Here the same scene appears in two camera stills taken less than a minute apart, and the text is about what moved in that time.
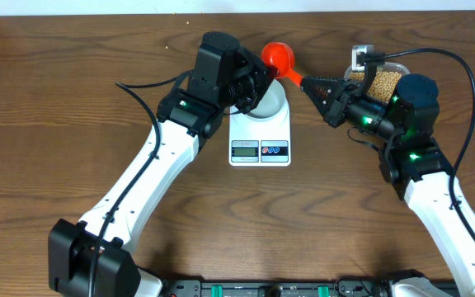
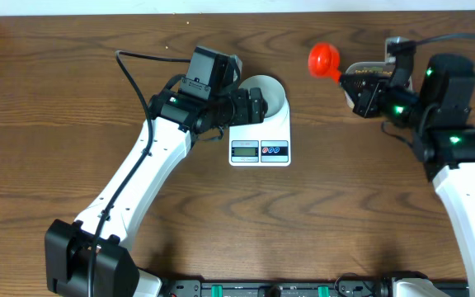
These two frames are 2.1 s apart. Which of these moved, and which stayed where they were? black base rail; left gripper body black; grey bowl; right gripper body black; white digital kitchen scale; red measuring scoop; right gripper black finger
Moved: left gripper body black; red measuring scoop; right gripper body black; right gripper black finger
Stayed: white digital kitchen scale; grey bowl; black base rail
